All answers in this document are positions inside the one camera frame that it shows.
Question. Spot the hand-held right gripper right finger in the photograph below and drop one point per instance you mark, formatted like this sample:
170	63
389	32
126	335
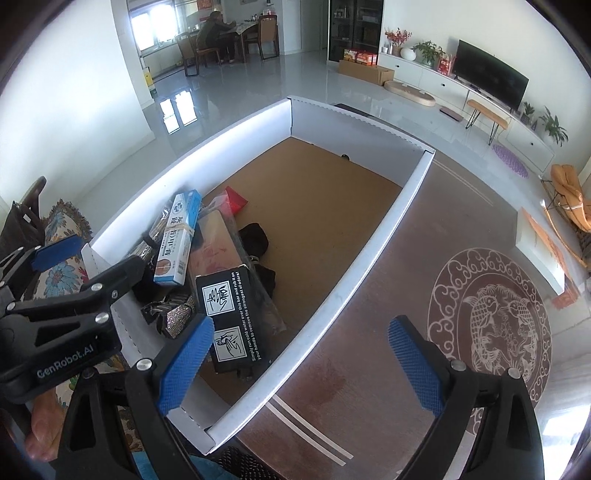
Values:
415	364

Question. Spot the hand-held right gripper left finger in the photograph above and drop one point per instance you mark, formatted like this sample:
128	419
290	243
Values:
184	364

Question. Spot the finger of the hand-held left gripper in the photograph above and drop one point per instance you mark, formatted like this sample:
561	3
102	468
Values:
55	251
115	281

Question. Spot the rhinestone hair bow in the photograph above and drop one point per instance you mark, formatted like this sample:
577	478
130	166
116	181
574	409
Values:
178	316

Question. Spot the black rectangular box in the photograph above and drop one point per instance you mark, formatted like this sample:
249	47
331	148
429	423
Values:
231	314

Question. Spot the blue white ointment box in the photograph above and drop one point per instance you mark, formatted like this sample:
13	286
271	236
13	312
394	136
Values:
175	240

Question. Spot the bag of cotton swabs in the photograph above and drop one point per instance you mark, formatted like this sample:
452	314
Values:
161	224

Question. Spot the bagged phone case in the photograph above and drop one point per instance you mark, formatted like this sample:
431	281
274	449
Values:
212	249

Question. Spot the white cardboard box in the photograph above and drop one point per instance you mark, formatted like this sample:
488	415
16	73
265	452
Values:
323	207

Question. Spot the person's left hand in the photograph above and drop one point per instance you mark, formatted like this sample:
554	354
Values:
44	424

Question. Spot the blue floral cushion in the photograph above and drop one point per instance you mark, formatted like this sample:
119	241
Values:
60	279

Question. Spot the dark wooden armchair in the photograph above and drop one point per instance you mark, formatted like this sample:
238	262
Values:
23	217

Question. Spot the white flat box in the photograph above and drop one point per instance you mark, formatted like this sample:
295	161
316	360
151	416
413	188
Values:
540	258

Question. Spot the purple floor mat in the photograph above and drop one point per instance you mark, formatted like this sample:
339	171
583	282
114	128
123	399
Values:
510	160

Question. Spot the orange rocking chair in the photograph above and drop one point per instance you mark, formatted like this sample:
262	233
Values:
570	184

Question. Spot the wooden dining chair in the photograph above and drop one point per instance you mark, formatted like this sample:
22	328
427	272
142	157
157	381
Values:
189	53
263	34

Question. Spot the dark flat floor scale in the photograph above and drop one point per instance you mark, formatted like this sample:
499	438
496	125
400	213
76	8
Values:
450	114

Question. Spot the wooden stool with metal legs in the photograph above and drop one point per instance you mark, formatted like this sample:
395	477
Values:
485	108

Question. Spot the round wooden board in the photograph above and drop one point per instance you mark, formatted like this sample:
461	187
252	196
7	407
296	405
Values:
408	92

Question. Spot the large plant in white pot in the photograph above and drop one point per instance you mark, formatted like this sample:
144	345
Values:
553	127

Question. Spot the small potted plant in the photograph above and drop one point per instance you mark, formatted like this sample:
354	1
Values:
527	113

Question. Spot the white television cabinet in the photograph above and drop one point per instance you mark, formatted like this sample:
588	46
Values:
438	85

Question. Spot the dining table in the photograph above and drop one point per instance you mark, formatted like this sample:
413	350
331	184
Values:
244	31

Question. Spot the brown cardboard carton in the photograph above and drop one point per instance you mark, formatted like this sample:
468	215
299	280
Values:
364	73

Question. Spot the black television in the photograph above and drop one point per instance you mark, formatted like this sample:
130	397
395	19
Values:
489	74

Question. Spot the red gift bag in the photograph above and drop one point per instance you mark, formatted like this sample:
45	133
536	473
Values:
445	64

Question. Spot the white round vase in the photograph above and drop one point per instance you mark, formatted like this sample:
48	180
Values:
408	54

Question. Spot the green potted plant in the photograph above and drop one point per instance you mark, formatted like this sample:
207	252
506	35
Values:
427	53

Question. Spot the red flower arrangement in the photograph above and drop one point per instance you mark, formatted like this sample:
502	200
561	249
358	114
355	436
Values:
397	39

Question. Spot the dark display cabinet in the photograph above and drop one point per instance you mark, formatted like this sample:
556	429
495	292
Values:
355	27

